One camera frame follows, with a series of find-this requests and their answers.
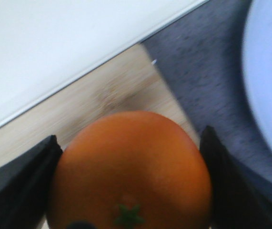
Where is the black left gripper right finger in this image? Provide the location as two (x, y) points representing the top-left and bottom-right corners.
(200, 126), (272, 229)

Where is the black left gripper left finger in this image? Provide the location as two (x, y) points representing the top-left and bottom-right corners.
(0, 135), (62, 229)

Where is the orange fruit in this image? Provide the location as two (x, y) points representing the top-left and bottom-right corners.
(47, 111), (212, 229)

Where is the light blue plate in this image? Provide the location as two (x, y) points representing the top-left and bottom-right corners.
(242, 0), (272, 151)

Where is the cream white tray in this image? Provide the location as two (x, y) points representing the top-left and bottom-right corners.
(0, 0), (203, 127)

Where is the wooden cutting board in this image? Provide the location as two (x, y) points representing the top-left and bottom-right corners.
(0, 44), (199, 167)

